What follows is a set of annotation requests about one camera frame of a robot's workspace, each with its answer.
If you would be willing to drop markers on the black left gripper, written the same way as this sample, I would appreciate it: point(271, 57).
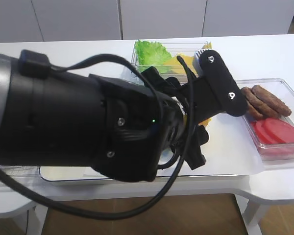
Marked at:
point(188, 144)

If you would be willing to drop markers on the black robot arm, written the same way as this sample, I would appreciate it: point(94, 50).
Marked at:
point(52, 117)

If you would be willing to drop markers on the cheese slice on burger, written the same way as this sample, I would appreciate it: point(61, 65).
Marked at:
point(205, 122)

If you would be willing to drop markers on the flat cheese slice in container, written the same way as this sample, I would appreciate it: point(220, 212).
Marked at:
point(174, 65)

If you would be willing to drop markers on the clear lettuce cheese container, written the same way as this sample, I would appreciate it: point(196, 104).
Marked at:
point(173, 47)

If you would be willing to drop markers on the leaning cheese slices in container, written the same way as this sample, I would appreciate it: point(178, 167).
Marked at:
point(207, 46)

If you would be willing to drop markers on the green lettuce leaf in container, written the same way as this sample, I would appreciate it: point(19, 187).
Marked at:
point(151, 53)

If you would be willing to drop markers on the white rectangular tray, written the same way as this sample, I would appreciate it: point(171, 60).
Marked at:
point(229, 151)

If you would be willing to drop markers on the left tomato slice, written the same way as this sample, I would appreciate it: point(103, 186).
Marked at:
point(258, 133)

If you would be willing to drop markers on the tomato slice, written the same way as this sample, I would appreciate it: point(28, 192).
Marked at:
point(258, 133)
point(259, 126)
point(279, 130)

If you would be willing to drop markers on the left brown patty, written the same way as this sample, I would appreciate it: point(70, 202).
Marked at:
point(251, 110)

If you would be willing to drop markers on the brown patty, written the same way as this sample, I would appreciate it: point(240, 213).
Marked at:
point(251, 110)
point(271, 100)
point(261, 106)

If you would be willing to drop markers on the middle brown patty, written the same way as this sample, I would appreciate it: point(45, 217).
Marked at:
point(261, 106)

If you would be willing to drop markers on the middle tomato slice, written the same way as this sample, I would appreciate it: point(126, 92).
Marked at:
point(259, 126)

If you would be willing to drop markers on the clear patty tomato container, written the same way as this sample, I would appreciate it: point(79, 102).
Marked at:
point(279, 88)

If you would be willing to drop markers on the right brown patty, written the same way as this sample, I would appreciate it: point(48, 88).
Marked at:
point(271, 100)

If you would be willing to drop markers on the right tomato slice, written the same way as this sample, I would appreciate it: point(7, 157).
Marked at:
point(279, 130)

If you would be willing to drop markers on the clear bun container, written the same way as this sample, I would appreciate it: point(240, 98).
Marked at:
point(20, 172)

